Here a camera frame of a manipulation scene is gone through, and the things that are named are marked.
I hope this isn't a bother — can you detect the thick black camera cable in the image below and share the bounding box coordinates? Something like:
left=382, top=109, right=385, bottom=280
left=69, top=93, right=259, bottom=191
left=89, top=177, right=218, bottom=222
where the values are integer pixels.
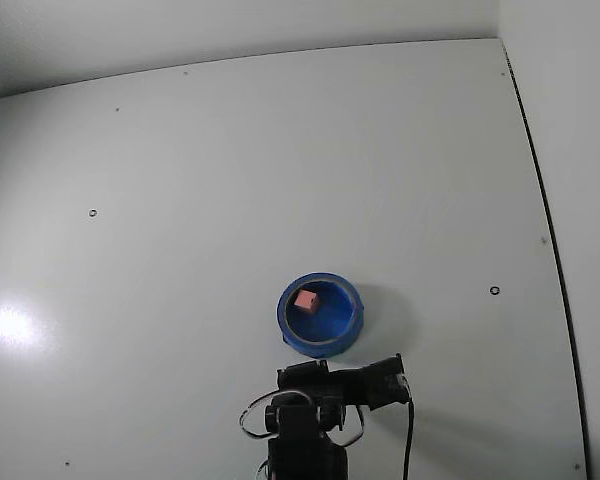
left=401, top=387, right=416, bottom=480

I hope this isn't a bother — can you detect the blue tape roll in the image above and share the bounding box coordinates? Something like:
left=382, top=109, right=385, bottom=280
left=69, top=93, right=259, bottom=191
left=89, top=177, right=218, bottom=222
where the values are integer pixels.
left=276, top=272, right=365, bottom=359

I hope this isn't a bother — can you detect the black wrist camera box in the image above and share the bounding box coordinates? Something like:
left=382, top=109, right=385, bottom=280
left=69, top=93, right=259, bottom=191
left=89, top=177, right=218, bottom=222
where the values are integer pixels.
left=385, top=372, right=412, bottom=405

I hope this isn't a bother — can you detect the thin grey wire loop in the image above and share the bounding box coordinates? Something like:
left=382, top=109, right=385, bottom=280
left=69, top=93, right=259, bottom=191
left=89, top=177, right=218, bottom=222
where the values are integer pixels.
left=339, top=404, right=366, bottom=449
left=237, top=389, right=281, bottom=441

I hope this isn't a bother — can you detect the orange cube block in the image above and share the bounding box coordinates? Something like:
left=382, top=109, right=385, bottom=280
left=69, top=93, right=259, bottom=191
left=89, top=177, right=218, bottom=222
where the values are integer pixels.
left=294, top=288, right=319, bottom=315

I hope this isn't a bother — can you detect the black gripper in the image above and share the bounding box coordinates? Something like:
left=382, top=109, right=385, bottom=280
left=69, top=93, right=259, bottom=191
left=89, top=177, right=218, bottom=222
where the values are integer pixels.
left=362, top=353, right=405, bottom=409

